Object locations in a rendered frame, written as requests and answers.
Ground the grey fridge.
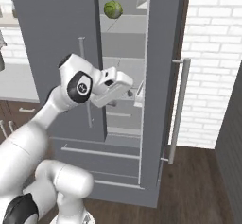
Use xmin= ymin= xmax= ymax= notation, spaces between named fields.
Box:
xmin=9 ymin=0 xmax=193 ymax=209

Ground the grey closed fridge door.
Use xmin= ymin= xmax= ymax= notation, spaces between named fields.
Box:
xmin=9 ymin=0 xmax=108 ymax=143

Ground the grey open door handle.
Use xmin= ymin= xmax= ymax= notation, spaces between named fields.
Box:
xmin=160 ymin=57 xmax=192 ymax=166

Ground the silver cupboard door handle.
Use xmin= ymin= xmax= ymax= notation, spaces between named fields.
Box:
xmin=0 ymin=119 xmax=9 ymax=139
xmin=8 ymin=120 xmax=17 ymax=134

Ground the grey open fridge door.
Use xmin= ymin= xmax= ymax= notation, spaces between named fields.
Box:
xmin=137 ymin=0 xmax=193 ymax=209

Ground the green cabbage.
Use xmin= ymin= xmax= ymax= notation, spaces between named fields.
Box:
xmin=103 ymin=0 xmax=124 ymax=20

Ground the brown cupboard drawer front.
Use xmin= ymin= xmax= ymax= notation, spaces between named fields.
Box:
xmin=5 ymin=100 xmax=43 ymax=122

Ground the grey fridge drawer front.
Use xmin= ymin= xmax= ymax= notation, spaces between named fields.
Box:
xmin=86 ymin=170 xmax=159 ymax=209
xmin=51 ymin=136 xmax=142 ymax=180

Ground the dark grey wall fixture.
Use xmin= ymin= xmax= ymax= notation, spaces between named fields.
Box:
xmin=0 ymin=31 xmax=8 ymax=73

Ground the grey fridge shelf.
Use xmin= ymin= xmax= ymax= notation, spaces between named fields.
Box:
xmin=99 ymin=14 xmax=148 ymax=35

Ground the grey closed door handle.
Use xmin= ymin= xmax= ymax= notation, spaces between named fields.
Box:
xmin=78 ymin=36 xmax=95 ymax=129

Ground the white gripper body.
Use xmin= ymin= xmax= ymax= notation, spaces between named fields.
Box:
xmin=91 ymin=71 xmax=134 ymax=109

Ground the grey fridge drawer handle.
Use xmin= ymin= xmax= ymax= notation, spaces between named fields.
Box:
xmin=60 ymin=144 xmax=141 ymax=161
xmin=93 ymin=179 xmax=146 ymax=191

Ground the pale wall shelf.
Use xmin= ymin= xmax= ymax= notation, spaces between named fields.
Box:
xmin=0 ymin=0 xmax=21 ymax=29

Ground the silver cupboard drawer handle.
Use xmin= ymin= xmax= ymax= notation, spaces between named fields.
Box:
xmin=18 ymin=107 xmax=37 ymax=113

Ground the dark grey counter side panel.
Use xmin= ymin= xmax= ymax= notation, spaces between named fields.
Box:
xmin=215 ymin=68 xmax=242 ymax=224

